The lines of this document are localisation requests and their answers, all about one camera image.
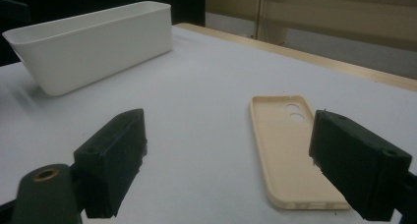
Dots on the beige phone case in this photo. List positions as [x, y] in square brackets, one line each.
[283, 152]

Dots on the white plastic storage box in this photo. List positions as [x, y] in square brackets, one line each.
[98, 57]

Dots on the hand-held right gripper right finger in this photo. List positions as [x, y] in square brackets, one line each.
[357, 165]

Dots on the light wooden table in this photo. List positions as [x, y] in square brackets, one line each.
[295, 53]

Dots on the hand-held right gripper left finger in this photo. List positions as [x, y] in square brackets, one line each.
[109, 158]

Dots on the white table cover sheet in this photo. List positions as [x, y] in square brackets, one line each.
[203, 96]

